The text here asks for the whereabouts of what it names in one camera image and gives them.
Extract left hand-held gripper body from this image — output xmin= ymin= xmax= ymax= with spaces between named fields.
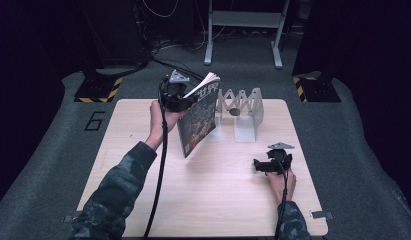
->
xmin=158 ymin=68 xmax=191 ymax=113

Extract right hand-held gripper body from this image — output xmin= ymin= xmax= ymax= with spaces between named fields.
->
xmin=266 ymin=141 xmax=296 ymax=176

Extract dark illustrated magazine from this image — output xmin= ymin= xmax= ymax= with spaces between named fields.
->
xmin=176 ymin=71 xmax=222 ymax=159

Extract grey expandable book stand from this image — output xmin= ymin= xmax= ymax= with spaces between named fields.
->
xmin=214 ymin=87 xmax=265 ymax=144

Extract person's right hand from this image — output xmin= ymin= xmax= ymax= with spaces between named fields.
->
xmin=265 ymin=168 xmax=298 ymax=205

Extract person's left hand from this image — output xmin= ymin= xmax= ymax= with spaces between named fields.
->
xmin=144 ymin=99 xmax=189 ymax=152

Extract black yellow-striped stand base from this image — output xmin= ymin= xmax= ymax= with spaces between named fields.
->
xmin=292 ymin=70 xmax=343 ymax=104
xmin=73 ymin=68 xmax=124 ymax=104

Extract dark equipment cabinet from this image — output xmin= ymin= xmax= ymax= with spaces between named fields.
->
xmin=77 ymin=0 xmax=151 ymax=69

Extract dark curtain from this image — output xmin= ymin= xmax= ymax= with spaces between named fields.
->
xmin=291 ymin=0 xmax=411 ymax=204
xmin=0 ymin=0 xmax=104 ymax=208

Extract black floor cables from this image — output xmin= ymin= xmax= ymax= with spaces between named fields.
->
xmin=148 ymin=54 xmax=206 ymax=83

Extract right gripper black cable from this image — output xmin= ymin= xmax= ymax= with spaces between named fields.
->
xmin=273 ymin=156 xmax=291 ymax=240

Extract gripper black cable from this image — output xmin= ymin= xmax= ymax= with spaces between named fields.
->
xmin=273 ymin=156 xmax=291 ymax=240
xmin=140 ymin=77 xmax=170 ymax=240

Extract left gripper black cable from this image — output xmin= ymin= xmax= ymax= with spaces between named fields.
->
xmin=140 ymin=77 xmax=170 ymax=240

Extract thin white cable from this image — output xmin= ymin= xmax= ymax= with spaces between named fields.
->
xmin=141 ymin=0 xmax=181 ymax=20

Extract white metal stand frame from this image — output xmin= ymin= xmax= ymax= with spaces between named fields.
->
xmin=203 ymin=0 xmax=292 ymax=70

